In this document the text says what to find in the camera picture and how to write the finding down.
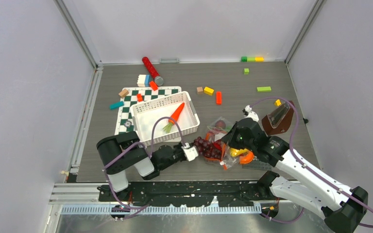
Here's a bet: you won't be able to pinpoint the orange fake carrot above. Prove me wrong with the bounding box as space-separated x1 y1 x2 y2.
163 103 185 133

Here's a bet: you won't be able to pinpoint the green white chessboard mat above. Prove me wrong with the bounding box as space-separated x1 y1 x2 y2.
113 86 182 134

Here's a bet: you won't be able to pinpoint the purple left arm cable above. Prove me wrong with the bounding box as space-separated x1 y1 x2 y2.
102 116 187 220

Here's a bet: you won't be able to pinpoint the white plastic basket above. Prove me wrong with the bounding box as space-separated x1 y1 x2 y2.
130 91 200 146

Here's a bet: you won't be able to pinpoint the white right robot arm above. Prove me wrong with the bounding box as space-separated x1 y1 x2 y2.
221 118 368 233

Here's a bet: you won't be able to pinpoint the brown wooden cube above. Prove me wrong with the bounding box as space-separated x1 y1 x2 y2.
196 86 203 95

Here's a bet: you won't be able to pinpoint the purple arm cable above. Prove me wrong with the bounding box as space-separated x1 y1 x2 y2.
249 97 373 229
102 116 187 220

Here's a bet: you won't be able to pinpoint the clear zip top bag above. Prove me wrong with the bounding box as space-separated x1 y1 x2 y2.
203 116 254 171

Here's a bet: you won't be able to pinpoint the red block near tube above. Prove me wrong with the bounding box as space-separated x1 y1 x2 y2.
149 81 158 91

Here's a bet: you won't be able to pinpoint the white slotted cable duct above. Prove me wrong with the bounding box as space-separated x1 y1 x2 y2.
60 203 262 216

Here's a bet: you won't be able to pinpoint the grey lego baseplate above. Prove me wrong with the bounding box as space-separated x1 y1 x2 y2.
241 160 273 171

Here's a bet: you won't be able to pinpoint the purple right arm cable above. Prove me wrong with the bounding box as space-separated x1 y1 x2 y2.
249 97 373 229

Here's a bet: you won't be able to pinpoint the red rectangular block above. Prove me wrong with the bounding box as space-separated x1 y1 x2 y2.
216 91 222 105

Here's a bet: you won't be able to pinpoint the flat green block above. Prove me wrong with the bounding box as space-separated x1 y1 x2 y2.
257 86 272 93

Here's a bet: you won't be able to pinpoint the white blue toy block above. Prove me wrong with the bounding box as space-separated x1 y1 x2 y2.
136 74 150 87

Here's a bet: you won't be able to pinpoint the purple fake grapes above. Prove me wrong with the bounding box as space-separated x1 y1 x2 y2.
193 136 222 161

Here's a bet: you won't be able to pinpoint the small red block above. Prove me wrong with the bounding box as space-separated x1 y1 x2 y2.
136 94 143 102

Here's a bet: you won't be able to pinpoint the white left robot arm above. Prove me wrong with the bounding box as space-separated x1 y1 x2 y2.
96 132 199 201

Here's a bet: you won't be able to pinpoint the red cylinder tube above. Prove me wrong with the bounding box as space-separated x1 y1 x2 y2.
142 57 164 86

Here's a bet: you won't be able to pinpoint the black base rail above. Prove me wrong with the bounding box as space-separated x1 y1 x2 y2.
116 181 276 207

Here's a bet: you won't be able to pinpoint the brown box with lid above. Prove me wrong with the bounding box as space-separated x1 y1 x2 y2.
261 102 294 135

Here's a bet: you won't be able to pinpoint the green yellow block row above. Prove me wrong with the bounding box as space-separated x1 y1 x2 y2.
240 56 264 62

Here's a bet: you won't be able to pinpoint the tan wooden block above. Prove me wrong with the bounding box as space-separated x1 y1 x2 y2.
119 88 129 98

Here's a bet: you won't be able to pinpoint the orange S-shaped track piece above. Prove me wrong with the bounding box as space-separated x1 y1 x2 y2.
239 151 255 165

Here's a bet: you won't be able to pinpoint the small yellow cube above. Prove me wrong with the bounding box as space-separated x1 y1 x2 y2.
274 99 282 107

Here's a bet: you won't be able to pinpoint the teal block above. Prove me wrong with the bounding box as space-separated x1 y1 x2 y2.
109 101 124 110

